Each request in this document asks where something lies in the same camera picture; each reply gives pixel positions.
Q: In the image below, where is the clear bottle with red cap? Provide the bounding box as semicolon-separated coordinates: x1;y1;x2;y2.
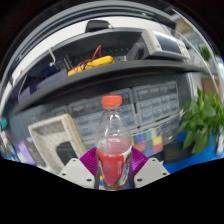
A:
94;94;134;192

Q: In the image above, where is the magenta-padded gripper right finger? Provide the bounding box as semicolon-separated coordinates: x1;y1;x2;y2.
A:
128;146;171;190

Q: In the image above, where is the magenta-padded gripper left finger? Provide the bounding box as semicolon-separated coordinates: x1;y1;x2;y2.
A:
57;146;100;190

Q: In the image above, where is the potted green plant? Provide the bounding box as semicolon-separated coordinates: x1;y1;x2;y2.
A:
178;87;224;156

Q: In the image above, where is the black zip case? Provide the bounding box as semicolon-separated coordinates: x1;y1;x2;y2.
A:
55;141;79;167

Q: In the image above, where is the white perforated tray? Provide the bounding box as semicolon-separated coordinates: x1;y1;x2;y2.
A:
27;113;88;174

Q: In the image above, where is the black wall shelf unit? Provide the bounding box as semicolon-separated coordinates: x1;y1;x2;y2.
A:
9;19;214;114

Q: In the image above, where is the flat black case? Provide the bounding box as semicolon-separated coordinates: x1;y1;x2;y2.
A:
162;141;193;165

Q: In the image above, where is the small green plant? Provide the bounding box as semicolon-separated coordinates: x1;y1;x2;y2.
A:
199;45;213;63

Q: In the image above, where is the grey parts drawer cabinet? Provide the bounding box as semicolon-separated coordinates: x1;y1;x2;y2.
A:
67;88;138;141
81;138;100;153
159;114;184;143
132;80;182;127

